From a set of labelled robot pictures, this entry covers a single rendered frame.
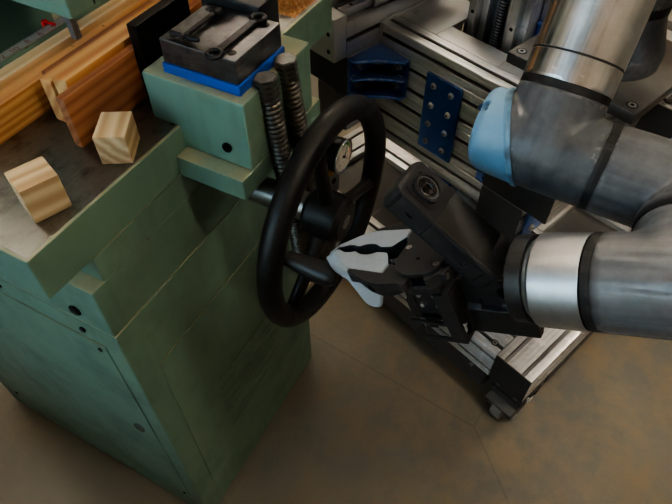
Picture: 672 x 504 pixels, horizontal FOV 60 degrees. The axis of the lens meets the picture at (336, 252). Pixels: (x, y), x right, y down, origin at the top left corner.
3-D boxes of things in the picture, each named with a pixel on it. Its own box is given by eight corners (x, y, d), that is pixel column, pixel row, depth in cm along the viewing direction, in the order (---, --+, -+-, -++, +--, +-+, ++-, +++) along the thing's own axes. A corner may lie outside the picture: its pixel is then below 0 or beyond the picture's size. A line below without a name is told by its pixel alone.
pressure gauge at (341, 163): (336, 189, 102) (336, 153, 96) (317, 182, 103) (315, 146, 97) (352, 168, 106) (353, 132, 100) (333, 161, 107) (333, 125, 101)
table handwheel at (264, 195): (415, 79, 74) (371, 269, 89) (279, 40, 80) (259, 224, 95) (303, 139, 51) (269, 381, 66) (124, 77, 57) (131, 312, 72)
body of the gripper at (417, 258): (410, 338, 55) (536, 357, 47) (376, 270, 51) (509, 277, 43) (443, 283, 59) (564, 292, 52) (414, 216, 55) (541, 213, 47)
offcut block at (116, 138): (110, 138, 66) (100, 111, 63) (140, 137, 66) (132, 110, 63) (102, 164, 63) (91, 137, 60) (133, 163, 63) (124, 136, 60)
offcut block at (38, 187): (57, 186, 61) (41, 155, 58) (72, 205, 59) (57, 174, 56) (21, 203, 59) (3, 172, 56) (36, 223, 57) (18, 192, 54)
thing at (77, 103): (83, 148, 65) (63, 100, 60) (75, 145, 65) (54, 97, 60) (210, 46, 78) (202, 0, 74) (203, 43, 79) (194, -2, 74)
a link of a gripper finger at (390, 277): (344, 292, 54) (426, 300, 49) (338, 280, 54) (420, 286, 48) (369, 259, 57) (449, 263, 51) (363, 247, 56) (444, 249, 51)
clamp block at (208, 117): (250, 173, 67) (241, 107, 60) (156, 138, 71) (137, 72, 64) (314, 104, 75) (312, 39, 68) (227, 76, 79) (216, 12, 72)
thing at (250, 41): (240, 97, 61) (233, 49, 57) (156, 69, 64) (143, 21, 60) (303, 38, 68) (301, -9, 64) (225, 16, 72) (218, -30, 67)
